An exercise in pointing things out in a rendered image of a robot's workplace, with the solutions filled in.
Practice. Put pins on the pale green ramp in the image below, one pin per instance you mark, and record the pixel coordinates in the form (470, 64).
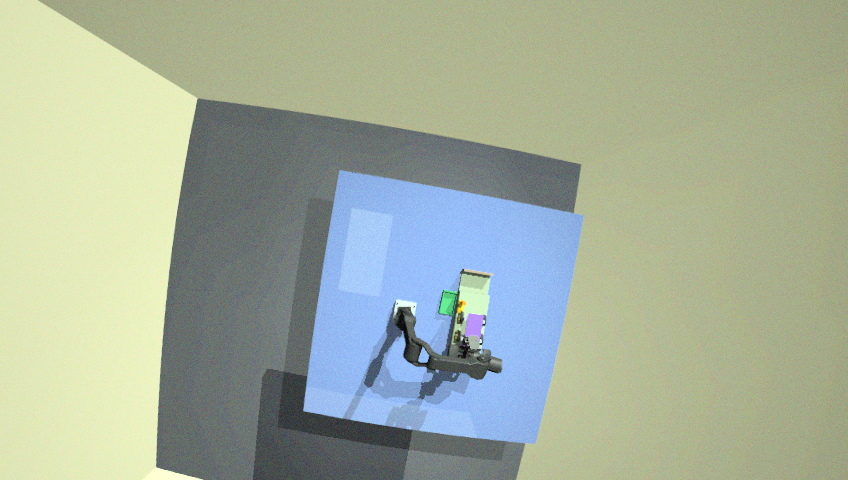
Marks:
(473, 289)

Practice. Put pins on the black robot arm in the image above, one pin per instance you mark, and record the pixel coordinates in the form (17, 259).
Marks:
(475, 364)

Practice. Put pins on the green tray floor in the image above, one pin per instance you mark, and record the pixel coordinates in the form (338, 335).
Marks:
(448, 302)

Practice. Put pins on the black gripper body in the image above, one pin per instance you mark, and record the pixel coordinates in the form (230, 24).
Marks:
(453, 351)

